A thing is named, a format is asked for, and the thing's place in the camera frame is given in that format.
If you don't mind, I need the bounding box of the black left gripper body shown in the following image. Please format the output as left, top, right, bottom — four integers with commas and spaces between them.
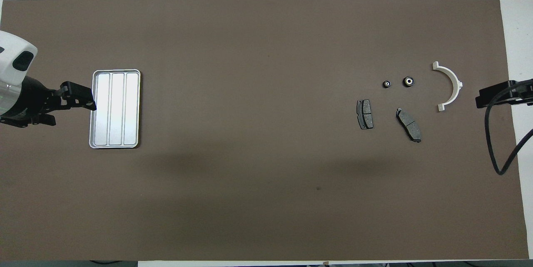
0, 75, 64, 128

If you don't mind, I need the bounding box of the white semicircular bracket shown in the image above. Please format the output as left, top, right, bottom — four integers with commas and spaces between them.
432, 61, 463, 112

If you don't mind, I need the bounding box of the rectangular dark brake pad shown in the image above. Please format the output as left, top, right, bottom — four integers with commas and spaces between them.
356, 99, 374, 130

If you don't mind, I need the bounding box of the elongated dark brake pad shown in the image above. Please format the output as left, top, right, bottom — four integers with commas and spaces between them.
396, 108, 422, 143

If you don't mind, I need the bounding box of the silver metal tray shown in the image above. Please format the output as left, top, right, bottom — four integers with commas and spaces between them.
89, 69, 142, 149

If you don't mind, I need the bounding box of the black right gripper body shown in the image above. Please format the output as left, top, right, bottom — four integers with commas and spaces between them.
506, 79, 533, 107

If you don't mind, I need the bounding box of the brown table mat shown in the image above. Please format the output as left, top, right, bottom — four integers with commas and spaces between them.
0, 0, 529, 261

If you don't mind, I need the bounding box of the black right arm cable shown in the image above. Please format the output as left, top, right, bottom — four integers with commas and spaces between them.
483, 80, 533, 176

